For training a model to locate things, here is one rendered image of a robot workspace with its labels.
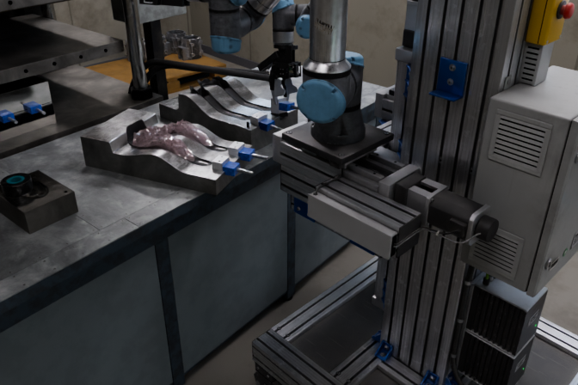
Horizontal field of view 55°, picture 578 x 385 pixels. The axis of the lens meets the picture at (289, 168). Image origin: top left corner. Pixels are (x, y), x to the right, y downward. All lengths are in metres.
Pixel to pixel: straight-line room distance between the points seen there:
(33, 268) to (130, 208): 0.33
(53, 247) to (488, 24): 1.22
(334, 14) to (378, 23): 2.97
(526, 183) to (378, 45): 3.00
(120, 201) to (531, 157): 1.14
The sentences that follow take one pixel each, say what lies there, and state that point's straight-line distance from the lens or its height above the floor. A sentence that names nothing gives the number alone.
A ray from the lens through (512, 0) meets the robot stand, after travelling 1.36.
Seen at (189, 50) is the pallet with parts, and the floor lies 0.22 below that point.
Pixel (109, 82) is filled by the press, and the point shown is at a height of 0.79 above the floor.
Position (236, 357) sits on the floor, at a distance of 2.32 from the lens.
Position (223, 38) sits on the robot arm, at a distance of 1.40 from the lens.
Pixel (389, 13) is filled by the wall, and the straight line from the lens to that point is 4.18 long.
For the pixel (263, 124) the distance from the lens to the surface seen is 1.96.
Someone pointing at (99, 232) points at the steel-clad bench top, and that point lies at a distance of 1.64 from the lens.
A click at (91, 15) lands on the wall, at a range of 5.45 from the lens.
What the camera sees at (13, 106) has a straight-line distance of 2.33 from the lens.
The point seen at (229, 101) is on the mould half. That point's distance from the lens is 2.17.
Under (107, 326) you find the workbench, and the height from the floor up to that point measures 0.49.
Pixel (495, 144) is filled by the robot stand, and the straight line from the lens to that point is 1.39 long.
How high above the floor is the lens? 1.69
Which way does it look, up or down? 28 degrees down
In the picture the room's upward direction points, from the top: straight up
